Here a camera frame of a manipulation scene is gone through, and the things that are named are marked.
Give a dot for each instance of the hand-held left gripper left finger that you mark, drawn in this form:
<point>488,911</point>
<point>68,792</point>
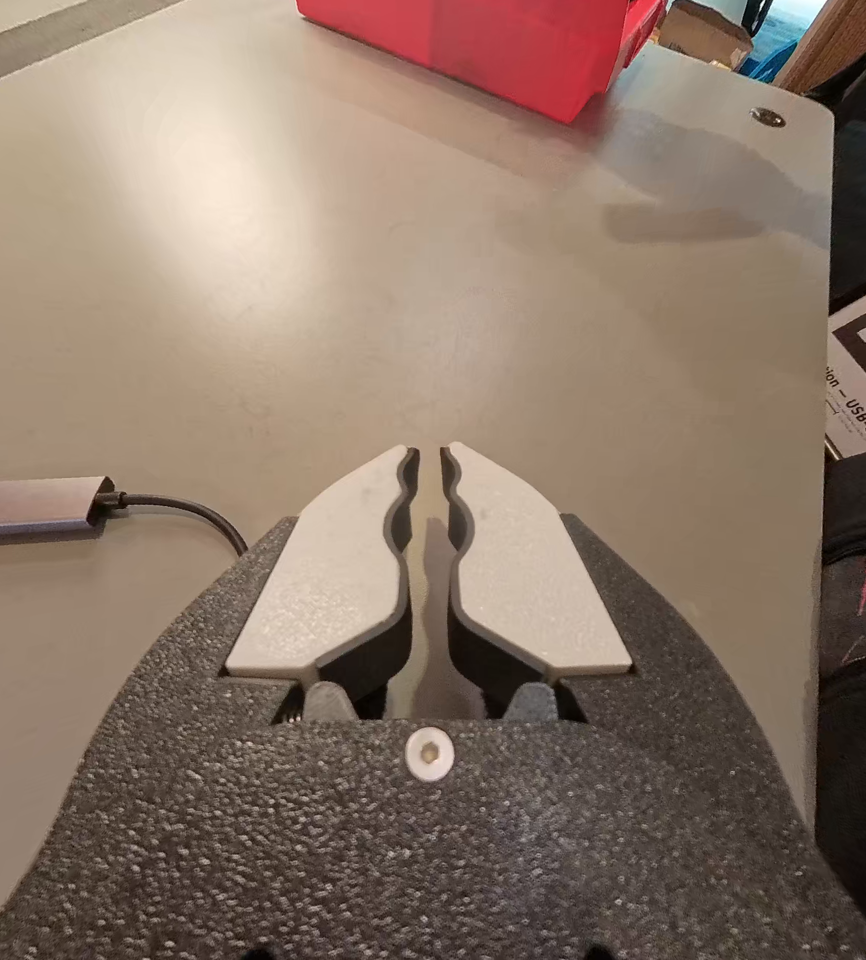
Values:
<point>328,570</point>

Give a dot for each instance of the blue bag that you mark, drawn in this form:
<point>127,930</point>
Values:
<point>770,64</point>

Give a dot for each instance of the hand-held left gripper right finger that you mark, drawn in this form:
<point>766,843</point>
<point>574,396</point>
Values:
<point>530,585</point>

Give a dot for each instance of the wooden furniture leg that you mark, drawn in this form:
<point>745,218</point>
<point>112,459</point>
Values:
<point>845,37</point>

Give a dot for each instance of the grey metal usb hub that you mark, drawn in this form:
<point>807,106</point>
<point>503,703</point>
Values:
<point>20,506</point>

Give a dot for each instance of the brown cardboard box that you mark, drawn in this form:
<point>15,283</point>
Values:
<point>707,30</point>

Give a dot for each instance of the red box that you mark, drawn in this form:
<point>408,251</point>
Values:
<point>470,45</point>

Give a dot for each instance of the metal table screw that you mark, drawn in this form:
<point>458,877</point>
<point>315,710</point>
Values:
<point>767,116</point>

